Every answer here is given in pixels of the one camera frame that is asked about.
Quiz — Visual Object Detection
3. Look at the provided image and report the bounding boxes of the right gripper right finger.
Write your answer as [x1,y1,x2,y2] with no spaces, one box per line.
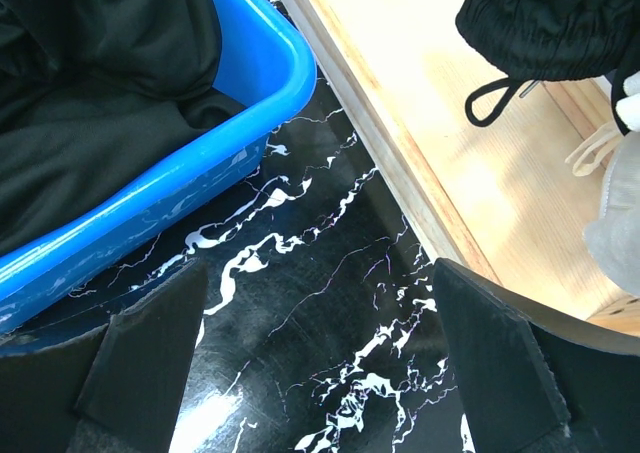
[433,258,639,452]

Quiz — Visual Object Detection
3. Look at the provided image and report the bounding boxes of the black trousers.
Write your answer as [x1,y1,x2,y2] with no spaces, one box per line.
[1,0,242,254]
[455,0,639,134]

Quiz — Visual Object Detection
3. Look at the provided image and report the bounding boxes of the beige trousers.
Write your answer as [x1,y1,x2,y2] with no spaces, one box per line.
[565,69,639,297]

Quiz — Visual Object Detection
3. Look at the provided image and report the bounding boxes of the wooden clothes rack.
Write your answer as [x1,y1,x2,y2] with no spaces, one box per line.
[282,0,639,335]

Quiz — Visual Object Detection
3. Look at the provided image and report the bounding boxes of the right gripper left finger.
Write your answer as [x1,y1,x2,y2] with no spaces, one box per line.
[1,260,208,452]

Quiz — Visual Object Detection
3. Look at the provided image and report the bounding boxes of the blue plastic bin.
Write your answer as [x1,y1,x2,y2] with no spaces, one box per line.
[1,0,316,332]

